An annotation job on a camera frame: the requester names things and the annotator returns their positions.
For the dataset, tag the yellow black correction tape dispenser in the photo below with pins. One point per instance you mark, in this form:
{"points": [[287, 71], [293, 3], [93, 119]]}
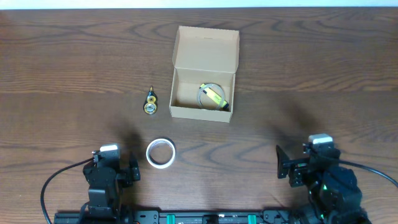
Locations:
{"points": [[150, 104]]}

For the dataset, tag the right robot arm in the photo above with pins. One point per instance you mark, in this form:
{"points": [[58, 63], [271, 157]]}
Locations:
{"points": [[333, 193]]}

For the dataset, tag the brown cardboard box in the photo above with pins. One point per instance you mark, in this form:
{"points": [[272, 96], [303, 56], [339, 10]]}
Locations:
{"points": [[202, 56]]}

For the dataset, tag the yellow highlighter marker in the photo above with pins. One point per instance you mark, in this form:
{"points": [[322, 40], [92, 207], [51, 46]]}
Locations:
{"points": [[214, 96]]}

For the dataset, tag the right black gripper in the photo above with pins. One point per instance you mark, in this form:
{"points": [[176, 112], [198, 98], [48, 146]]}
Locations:
{"points": [[298, 167]]}

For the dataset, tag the clear tape roll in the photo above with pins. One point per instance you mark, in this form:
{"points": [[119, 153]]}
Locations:
{"points": [[211, 96]]}

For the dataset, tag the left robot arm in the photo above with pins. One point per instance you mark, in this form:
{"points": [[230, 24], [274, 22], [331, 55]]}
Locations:
{"points": [[106, 184]]}

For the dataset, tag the white tape roll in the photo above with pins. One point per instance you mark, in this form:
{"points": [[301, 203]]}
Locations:
{"points": [[161, 153]]}

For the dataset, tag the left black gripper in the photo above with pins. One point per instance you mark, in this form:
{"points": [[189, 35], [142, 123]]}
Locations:
{"points": [[134, 173]]}

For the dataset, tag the black aluminium mounting rail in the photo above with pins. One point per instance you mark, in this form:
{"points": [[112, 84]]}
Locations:
{"points": [[186, 217]]}

